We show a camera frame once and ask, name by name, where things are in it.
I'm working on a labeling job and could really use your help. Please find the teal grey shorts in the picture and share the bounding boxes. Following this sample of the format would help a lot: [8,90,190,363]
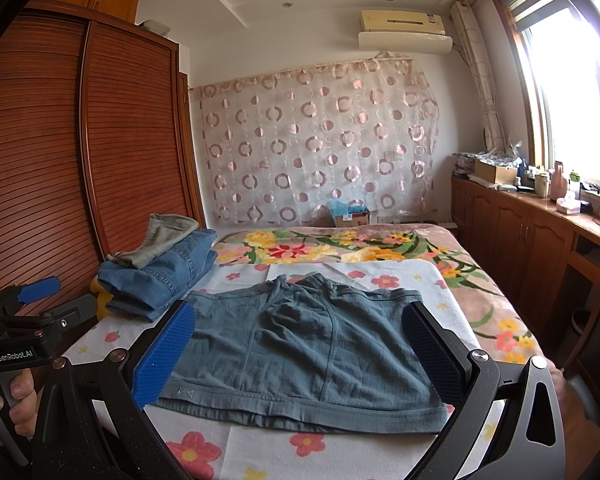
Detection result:
[156,273,448,434]

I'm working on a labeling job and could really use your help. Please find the person's left hand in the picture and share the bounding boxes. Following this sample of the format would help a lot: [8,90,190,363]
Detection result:
[0,367,39,447]

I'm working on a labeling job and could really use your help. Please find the yellow object beside bed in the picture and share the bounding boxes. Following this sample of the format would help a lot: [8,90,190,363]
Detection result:
[90,276,114,321]

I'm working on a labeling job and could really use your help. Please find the folded blue denim jeans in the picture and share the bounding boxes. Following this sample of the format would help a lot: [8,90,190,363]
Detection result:
[97,229,218,321]

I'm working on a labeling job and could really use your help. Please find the white floral towel sheet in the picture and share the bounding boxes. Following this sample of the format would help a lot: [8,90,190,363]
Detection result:
[61,259,506,480]

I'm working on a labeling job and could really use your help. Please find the folded olive green pants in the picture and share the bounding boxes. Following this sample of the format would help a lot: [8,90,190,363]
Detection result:
[107,214,199,269]

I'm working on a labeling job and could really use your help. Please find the wooden sideboard cabinet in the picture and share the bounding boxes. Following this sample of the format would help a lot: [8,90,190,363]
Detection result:
[451,177,600,363]

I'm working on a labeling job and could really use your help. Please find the wooden louvered wardrobe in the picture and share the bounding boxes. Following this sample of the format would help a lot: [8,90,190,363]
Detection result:
[0,0,204,300]

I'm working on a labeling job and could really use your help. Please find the box with blue cloth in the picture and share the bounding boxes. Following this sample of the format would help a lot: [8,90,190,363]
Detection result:
[329,198,370,228]

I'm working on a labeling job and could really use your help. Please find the wooden chair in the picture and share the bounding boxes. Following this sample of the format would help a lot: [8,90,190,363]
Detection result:
[559,244,600,428]

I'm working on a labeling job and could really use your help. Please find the cardboard box on cabinet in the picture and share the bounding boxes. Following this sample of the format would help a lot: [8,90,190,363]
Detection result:
[475,160,518,184]

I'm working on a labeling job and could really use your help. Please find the white jar on cabinet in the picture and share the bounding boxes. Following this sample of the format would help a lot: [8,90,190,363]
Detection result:
[534,172,550,198]

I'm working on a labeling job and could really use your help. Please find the pink bottle on cabinet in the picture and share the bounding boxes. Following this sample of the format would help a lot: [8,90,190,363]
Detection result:
[550,160,568,202]

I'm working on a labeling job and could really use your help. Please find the circle patterned sheer curtain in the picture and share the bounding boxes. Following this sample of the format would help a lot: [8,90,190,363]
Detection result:
[192,56,439,226]

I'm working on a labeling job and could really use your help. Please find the window drape curtain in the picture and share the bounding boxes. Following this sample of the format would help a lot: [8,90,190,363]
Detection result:
[450,0,506,152]

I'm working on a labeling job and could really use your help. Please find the wall air conditioner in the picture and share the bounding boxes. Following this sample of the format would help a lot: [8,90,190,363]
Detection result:
[358,10,453,55]

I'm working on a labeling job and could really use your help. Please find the window with wooden frame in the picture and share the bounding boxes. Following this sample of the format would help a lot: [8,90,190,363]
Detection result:
[493,0,600,187]

